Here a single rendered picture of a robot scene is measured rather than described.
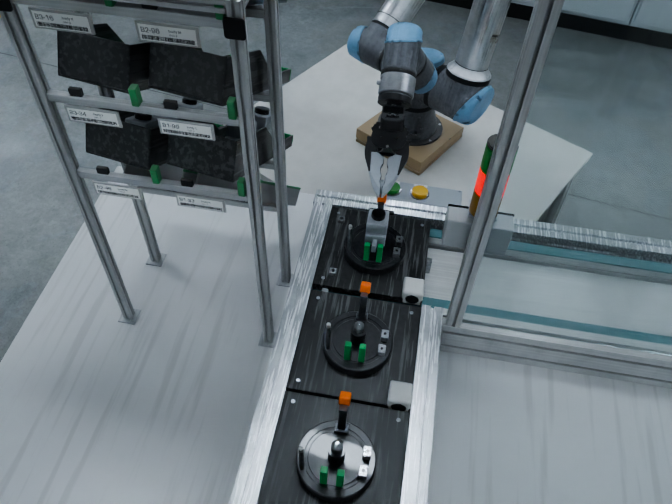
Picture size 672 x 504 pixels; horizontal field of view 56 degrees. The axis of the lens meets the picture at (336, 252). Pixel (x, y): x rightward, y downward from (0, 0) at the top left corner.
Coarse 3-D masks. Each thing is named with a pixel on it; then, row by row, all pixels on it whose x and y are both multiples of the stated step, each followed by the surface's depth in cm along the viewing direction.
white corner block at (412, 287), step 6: (408, 282) 136; (414, 282) 136; (420, 282) 136; (408, 288) 134; (414, 288) 135; (420, 288) 135; (402, 294) 135; (408, 294) 134; (414, 294) 134; (420, 294) 134; (408, 300) 135; (414, 300) 135; (420, 300) 135
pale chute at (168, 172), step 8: (128, 168) 127; (136, 168) 130; (160, 168) 139; (168, 168) 143; (176, 168) 146; (144, 176) 133; (168, 176) 144; (176, 176) 147; (184, 176) 124; (192, 176) 127
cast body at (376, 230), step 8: (376, 208) 135; (368, 216) 135; (376, 216) 133; (384, 216) 134; (368, 224) 134; (376, 224) 133; (384, 224) 133; (368, 232) 136; (376, 232) 135; (384, 232) 135; (368, 240) 137; (376, 240) 136; (384, 240) 136
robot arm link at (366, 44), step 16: (400, 0) 142; (416, 0) 143; (384, 16) 143; (400, 16) 143; (352, 32) 145; (368, 32) 144; (384, 32) 143; (352, 48) 146; (368, 48) 143; (368, 64) 146
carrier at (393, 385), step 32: (320, 320) 131; (352, 320) 129; (384, 320) 132; (416, 320) 132; (320, 352) 126; (352, 352) 124; (384, 352) 123; (416, 352) 127; (288, 384) 121; (320, 384) 122; (352, 384) 122; (384, 384) 122
